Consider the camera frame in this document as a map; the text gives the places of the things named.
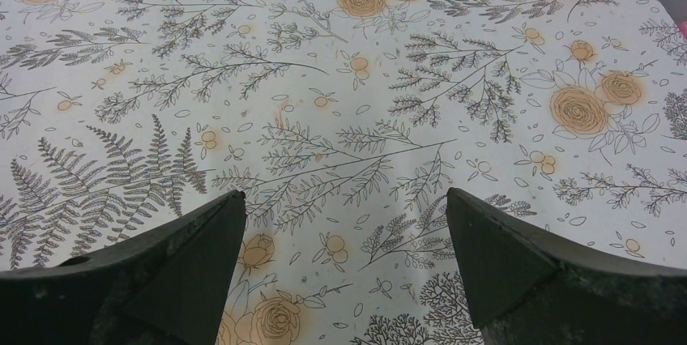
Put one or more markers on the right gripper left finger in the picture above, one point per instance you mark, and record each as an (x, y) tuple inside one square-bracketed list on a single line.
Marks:
[(164, 286)]

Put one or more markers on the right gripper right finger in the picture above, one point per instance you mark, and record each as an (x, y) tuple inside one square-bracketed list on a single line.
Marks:
[(525, 285)]

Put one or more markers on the floral table mat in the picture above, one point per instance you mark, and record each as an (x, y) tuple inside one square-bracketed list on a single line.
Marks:
[(344, 122)]

